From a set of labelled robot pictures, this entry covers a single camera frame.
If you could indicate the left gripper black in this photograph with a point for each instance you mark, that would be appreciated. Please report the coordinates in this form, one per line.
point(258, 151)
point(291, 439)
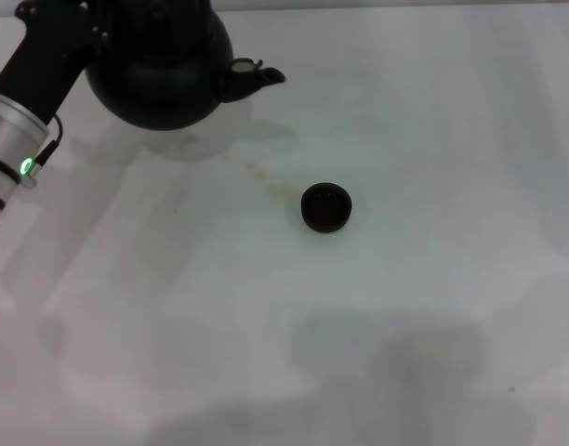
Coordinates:
point(43, 69)

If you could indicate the black round teapot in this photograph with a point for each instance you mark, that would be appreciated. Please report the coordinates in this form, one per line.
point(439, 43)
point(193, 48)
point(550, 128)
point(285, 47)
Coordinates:
point(159, 83)

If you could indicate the small dark brown teacup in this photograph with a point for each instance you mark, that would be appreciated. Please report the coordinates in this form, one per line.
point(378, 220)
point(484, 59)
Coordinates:
point(326, 211)

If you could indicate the brown spilled tea drops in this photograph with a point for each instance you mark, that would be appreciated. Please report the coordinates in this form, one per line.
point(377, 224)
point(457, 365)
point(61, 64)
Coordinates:
point(279, 189)

